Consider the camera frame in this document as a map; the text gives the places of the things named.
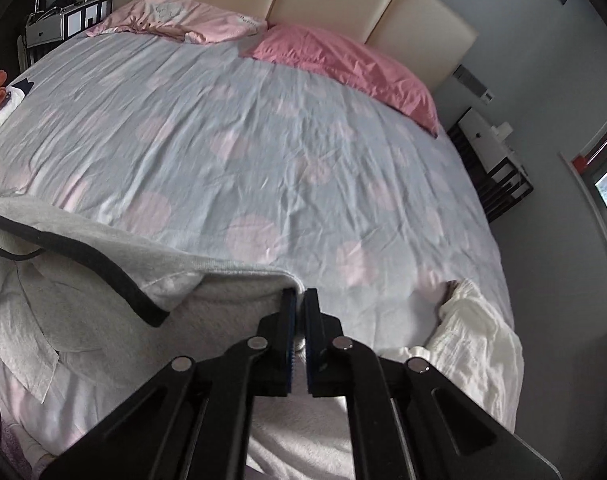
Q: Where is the white crinkled gauze garment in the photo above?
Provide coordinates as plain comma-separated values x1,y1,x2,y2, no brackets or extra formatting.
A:
381,280,525,432

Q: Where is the grey t-shirt black collar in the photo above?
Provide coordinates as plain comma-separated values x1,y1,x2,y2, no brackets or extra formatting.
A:
0,194,358,480

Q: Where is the purple fleece sleeve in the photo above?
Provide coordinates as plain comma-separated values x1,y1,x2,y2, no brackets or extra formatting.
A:
0,419,32,479

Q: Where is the right white black nightstand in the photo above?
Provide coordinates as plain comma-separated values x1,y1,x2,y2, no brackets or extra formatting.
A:
448,107,535,223

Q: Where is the white black nightstand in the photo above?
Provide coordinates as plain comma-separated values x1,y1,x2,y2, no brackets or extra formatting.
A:
22,0,112,67
448,107,535,223

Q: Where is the grey pink dotted bedsheet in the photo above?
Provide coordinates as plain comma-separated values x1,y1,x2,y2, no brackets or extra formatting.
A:
0,27,517,480

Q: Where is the red small box on sill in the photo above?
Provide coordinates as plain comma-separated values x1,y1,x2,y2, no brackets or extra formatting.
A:
571,155,588,174

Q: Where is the dark pink pillow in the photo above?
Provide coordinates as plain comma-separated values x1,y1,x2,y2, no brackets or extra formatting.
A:
242,24,440,136

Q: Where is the white folded knit garment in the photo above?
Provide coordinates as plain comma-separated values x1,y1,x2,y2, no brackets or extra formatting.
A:
0,87,26,127

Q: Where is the navy folded garment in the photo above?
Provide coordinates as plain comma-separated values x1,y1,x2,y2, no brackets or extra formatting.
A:
12,78,34,96

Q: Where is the light pink pillow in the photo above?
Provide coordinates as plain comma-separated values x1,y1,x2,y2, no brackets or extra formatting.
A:
85,0,268,44

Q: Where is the left white black nightstand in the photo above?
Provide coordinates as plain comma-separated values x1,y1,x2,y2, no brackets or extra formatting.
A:
22,0,112,67

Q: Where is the wall switch panel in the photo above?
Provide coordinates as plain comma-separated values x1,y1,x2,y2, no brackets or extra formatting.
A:
453,64,494,104

